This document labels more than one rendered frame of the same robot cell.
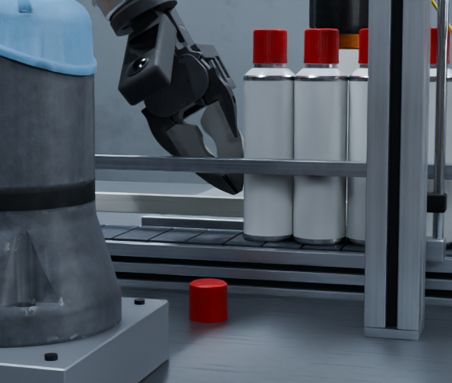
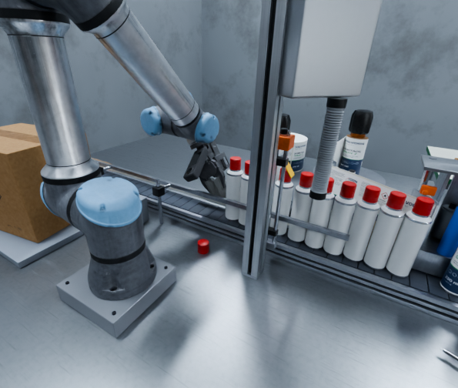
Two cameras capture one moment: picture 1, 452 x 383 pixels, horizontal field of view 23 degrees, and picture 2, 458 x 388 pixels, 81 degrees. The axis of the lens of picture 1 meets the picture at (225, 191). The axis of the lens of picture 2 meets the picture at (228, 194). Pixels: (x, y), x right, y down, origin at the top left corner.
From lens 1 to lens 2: 49 cm
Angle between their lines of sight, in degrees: 23
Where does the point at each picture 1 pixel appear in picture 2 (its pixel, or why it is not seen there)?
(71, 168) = (127, 250)
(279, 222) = (234, 215)
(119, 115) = (250, 103)
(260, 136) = (229, 192)
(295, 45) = not seen: hidden behind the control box
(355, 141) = not seen: hidden behind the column
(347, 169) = not seen: hidden behind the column
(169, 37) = (203, 157)
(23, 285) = (114, 282)
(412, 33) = (261, 195)
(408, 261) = (255, 259)
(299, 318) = (229, 255)
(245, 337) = (206, 267)
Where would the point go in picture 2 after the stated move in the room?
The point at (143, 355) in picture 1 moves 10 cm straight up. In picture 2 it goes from (161, 289) to (158, 255)
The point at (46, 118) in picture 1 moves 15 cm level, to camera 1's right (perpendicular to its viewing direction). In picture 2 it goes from (115, 239) to (186, 253)
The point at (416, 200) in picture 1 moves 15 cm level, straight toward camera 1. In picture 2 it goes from (259, 244) to (235, 286)
